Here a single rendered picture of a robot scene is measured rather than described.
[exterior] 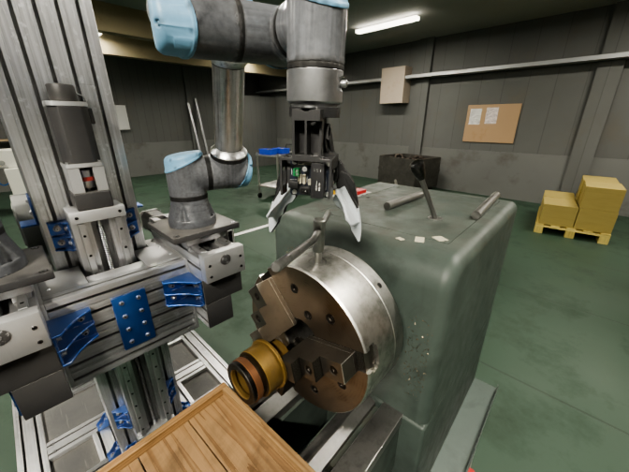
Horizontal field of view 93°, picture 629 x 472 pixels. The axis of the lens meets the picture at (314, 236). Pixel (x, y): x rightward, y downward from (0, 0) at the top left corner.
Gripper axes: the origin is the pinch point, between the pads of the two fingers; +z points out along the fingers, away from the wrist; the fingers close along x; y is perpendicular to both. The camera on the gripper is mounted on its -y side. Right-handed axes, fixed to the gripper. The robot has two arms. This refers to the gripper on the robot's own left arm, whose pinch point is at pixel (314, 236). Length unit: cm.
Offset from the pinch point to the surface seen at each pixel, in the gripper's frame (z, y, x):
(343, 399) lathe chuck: 29.6, 5.8, 7.6
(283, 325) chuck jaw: 18.0, 2.2, -5.1
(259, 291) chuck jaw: 12.6, 0.3, -10.3
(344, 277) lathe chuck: 7.9, -1.0, 5.6
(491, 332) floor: 130, -157, 105
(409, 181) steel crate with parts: 109, -607, 76
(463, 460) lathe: 75, -19, 43
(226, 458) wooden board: 42.0, 13.5, -13.1
